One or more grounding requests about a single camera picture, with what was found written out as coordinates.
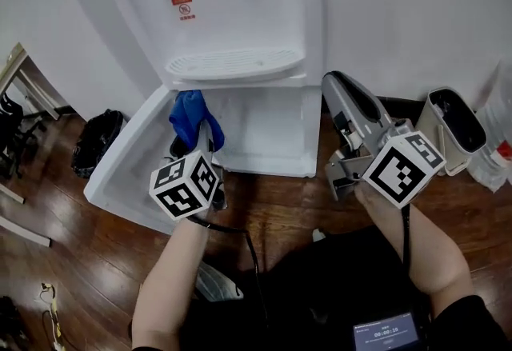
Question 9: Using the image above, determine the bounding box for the white bin with black bag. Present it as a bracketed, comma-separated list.
[71, 109, 129, 179]

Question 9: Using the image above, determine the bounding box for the clear water bottle red label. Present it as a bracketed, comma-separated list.
[466, 59, 512, 193]

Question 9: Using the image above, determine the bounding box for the person's left forearm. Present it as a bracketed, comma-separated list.
[131, 215, 209, 350]

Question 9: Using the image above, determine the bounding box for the person's black clothing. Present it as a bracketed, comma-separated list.
[131, 225, 511, 351]

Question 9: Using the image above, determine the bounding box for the white metal desk frame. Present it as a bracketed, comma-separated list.
[0, 181, 52, 249]

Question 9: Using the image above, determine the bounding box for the beige small bin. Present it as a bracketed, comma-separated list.
[414, 87, 488, 177]

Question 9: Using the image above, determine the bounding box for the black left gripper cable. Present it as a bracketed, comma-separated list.
[187, 214, 270, 333]

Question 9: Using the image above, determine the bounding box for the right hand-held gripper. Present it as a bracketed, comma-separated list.
[322, 71, 447, 209]

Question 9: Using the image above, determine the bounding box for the white desk with wooden top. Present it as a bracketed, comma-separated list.
[0, 42, 62, 122]

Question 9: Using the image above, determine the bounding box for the black device with screen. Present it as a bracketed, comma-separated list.
[351, 311, 421, 351]

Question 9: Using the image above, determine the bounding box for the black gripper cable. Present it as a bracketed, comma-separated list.
[187, 214, 270, 333]
[401, 204, 413, 273]

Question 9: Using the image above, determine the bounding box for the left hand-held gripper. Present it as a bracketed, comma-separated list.
[149, 118, 230, 221]

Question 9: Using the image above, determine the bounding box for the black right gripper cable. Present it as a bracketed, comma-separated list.
[401, 204, 413, 273]

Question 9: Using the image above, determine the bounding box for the yellow black striped cable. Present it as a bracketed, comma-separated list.
[39, 281, 67, 351]

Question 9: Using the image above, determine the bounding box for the white water dispenser cabinet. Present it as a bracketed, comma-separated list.
[95, 0, 325, 179]

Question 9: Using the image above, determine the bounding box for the black office chair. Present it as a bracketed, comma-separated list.
[0, 93, 47, 181]

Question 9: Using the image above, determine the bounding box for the person's right forearm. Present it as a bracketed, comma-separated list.
[354, 183, 475, 297]

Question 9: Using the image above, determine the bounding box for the blue cloth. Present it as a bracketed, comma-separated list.
[168, 89, 226, 153]

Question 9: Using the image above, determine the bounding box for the white panel piece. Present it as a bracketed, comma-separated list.
[82, 84, 225, 237]

